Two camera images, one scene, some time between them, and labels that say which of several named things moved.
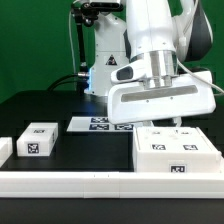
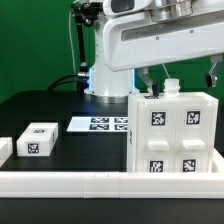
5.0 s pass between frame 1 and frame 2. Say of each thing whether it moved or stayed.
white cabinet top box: stayed
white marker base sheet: stayed
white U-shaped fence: stayed
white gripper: moved
